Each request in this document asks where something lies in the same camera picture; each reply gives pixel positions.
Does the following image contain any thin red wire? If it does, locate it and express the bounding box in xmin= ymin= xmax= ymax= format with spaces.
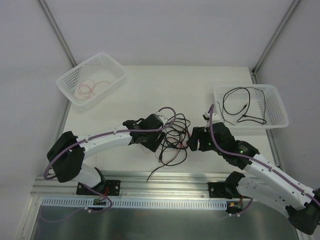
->
xmin=139 ymin=123 xmax=193 ymax=163
xmin=72 ymin=78 xmax=112 ymax=100

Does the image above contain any right aluminium frame post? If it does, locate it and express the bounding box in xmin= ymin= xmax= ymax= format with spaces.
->
xmin=251 ymin=0 xmax=301 ymax=76

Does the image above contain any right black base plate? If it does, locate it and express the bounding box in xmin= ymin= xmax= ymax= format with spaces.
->
xmin=207 ymin=182 xmax=241 ymax=199

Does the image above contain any aluminium frame post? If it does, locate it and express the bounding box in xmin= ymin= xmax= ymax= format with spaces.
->
xmin=251 ymin=0 xmax=301 ymax=76
xmin=37 ymin=0 xmax=78 ymax=67

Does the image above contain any left white plastic basket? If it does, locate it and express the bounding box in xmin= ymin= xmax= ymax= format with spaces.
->
xmin=55 ymin=52 xmax=127 ymax=111

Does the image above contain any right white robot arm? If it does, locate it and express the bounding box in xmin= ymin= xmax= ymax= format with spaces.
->
xmin=187 ymin=122 xmax=320 ymax=235

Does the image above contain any white slotted cable duct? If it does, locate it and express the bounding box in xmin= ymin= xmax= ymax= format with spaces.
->
xmin=41 ymin=197 xmax=227 ymax=211

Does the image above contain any right white plastic basket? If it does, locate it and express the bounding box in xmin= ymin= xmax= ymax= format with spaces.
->
xmin=213 ymin=84 xmax=289 ymax=130

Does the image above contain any left aluminium frame post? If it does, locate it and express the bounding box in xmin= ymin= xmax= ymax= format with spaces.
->
xmin=37 ymin=0 xmax=78 ymax=67

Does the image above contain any white plastic basket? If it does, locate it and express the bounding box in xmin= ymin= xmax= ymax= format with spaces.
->
xmin=213 ymin=84 xmax=289 ymax=130
xmin=55 ymin=52 xmax=127 ymax=111

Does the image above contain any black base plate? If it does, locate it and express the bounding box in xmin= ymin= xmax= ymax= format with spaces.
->
xmin=207 ymin=182 xmax=241 ymax=199
xmin=75 ymin=180 xmax=121 ymax=196

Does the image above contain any thin black wire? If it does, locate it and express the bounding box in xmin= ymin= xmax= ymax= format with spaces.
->
xmin=216 ymin=86 xmax=251 ymax=124

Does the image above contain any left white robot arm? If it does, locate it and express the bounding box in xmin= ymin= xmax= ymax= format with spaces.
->
xmin=46 ymin=113 xmax=168 ymax=195

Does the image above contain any aluminium mounting rail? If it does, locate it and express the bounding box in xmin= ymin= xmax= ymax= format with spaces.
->
xmin=31 ymin=171 xmax=229 ymax=200

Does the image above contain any thick black cable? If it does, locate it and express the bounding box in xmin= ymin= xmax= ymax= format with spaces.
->
xmin=146 ymin=163 xmax=163 ymax=182

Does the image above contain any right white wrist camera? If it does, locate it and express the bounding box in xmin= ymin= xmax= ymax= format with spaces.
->
xmin=202 ymin=112 xmax=221 ymax=126

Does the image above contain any black usb cable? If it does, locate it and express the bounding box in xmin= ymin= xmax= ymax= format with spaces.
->
xmin=236 ymin=86 xmax=268 ymax=126
xmin=158 ymin=113 xmax=192 ymax=167

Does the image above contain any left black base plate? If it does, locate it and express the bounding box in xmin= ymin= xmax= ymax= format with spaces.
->
xmin=75 ymin=180 xmax=121 ymax=196

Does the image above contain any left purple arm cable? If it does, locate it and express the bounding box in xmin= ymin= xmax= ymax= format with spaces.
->
xmin=43 ymin=106 xmax=177 ymax=181

